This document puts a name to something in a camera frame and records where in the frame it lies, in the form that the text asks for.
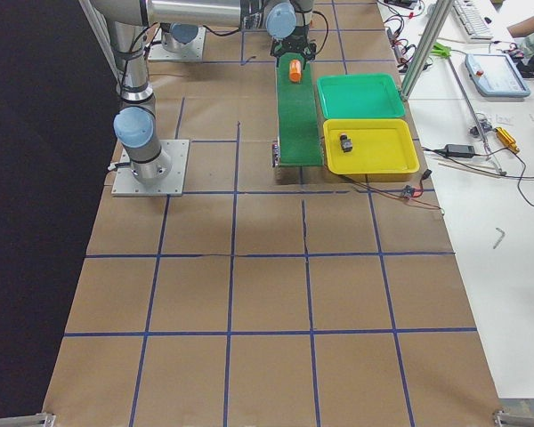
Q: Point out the green conveyor belt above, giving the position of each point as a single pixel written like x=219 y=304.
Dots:
x=298 y=128

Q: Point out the green grabber tool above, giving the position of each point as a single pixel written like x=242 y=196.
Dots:
x=441 y=50

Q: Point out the orange cylinder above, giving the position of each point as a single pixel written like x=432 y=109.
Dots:
x=295 y=71

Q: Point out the allen key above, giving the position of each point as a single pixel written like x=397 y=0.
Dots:
x=500 y=238

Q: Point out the green plastic tray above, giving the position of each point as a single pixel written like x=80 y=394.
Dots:
x=357 y=96

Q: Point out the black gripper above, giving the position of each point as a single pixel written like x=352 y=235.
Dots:
x=295 y=44

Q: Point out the small black circuit board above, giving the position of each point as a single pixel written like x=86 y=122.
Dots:
x=409 y=192

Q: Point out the white keyboard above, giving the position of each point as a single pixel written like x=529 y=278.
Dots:
x=469 y=19

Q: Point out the black power adapter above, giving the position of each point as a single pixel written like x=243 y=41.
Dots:
x=460 y=150

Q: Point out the aluminium frame post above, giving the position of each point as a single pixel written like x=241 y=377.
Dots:
x=432 y=30

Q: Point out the teach pendant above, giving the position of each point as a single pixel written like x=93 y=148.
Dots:
x=495 y=75

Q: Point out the yellow plastic tray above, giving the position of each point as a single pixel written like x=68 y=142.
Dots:
x=383 y=149

